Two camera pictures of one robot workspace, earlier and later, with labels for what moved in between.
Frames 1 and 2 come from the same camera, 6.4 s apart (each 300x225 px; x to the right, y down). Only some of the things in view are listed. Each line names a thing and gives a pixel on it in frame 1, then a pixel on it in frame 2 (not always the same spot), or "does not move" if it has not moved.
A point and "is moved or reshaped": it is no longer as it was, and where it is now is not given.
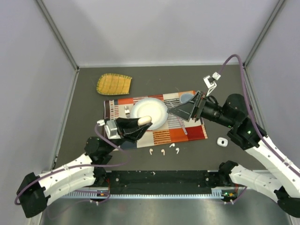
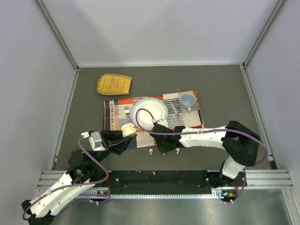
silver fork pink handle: [127, 111] does not move
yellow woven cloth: [113, 84] does not move
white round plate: [152, 107] does not move
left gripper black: [131, 129] → [110, 138]
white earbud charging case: [144, 120] is moved or reshaped
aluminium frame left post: [51, 22] does not move
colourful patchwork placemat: [169, 132] does not move
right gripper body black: [200, 105] → [163, 146]
